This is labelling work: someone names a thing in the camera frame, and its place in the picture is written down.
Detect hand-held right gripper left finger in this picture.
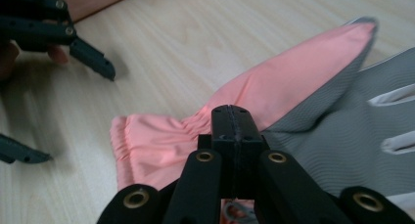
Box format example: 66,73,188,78
197,105,237,200

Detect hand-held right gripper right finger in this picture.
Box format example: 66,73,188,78
232,105,270,200

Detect pink glove with grey palm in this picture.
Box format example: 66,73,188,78
110,17,415,224

